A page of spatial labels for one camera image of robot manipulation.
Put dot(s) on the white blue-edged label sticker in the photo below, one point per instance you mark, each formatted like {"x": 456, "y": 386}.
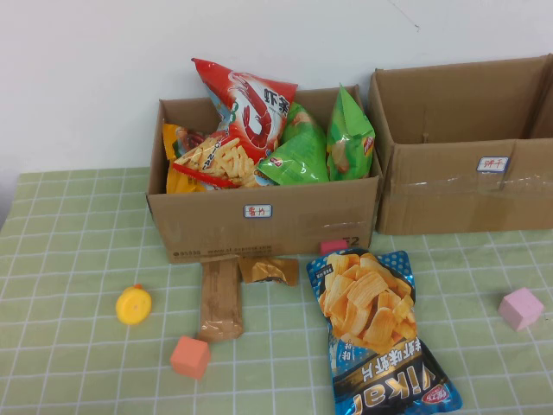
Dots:
{"x": 493, "y": 164}
{"x": 258, "y": 211}

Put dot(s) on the yellow rubber duck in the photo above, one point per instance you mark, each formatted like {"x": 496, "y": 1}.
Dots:
{"x": 134, "y": 304}

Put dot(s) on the small gold snack packet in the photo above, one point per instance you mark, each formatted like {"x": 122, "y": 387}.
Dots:
{"x": 268, "y": 270}

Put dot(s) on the green chip bag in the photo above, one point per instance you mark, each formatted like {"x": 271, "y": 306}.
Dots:
{"x": 345, "y": 129}
{"x": 298, "y": 160}

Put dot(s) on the magenta foam cube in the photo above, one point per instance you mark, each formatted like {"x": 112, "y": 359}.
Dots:
{"x": 332, "y": 247}

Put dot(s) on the cardboard box holding chip bags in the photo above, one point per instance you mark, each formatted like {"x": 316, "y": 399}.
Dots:
{"x": 302, "y": 207}

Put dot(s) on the blue Vikar chips bag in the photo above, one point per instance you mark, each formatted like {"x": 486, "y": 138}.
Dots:
{"x": 367, "y": 302}

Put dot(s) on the light pink foam cube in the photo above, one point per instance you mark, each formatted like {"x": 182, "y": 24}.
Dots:
{"x": 520, "y": 308}

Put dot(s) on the fries print snack bag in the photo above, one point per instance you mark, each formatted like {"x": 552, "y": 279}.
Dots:
{"x": 224, "y": 162}

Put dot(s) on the orange foam cube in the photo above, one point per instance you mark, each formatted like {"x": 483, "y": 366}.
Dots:
{"x": 190, "y": 356}

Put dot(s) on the yellow orange snack bag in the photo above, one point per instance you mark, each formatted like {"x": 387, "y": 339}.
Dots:
{"x": 173, "y": 181}

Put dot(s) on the brown long snack wrapper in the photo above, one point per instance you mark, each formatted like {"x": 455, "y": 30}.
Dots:
{"x": 220, "y": 302}

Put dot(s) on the red shrimp stick bag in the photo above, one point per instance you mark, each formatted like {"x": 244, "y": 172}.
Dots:
{"x": 250, "y": 108}

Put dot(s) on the cardboard box with clear tape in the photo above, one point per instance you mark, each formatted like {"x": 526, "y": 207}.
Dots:
{"x": 432, "y": 203}

